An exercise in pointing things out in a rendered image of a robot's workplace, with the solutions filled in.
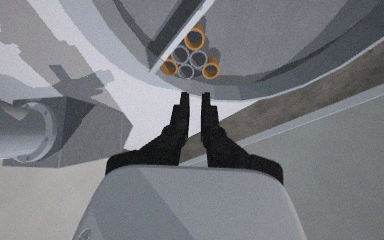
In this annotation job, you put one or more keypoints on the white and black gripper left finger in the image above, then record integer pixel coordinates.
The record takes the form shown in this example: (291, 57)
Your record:
(164, 149)

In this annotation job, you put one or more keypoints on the bronze bushing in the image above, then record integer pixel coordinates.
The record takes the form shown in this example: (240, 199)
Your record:
(167, 70)
(211, 74)
(198, 45)

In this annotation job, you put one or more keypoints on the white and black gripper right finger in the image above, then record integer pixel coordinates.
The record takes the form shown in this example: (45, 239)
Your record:
(222, 152)

